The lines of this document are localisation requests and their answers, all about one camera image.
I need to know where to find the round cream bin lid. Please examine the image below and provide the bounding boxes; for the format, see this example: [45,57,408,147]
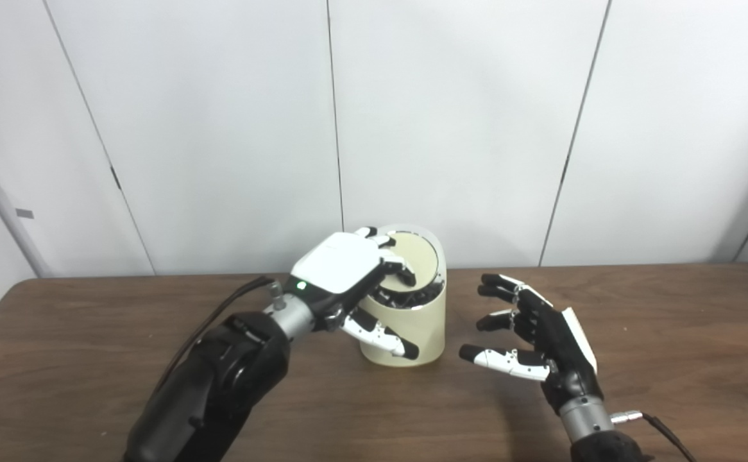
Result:
[387,232,440,293]

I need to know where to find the cream-colored bin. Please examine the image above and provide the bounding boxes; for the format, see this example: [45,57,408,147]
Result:
[356,224,446,368]

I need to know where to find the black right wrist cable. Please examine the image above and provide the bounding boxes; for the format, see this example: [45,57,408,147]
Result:
[610,409,699,462]

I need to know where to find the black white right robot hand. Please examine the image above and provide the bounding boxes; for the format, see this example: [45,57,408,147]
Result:
[459,273,604,415]

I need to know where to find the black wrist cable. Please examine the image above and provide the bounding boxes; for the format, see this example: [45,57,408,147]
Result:
[610,409,699,462]
[153,276,285,398]

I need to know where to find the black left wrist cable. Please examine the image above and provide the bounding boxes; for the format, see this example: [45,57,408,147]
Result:
[153,276,285,398]

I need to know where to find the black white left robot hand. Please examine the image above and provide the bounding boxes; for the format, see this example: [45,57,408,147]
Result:
[289,226,421,360]

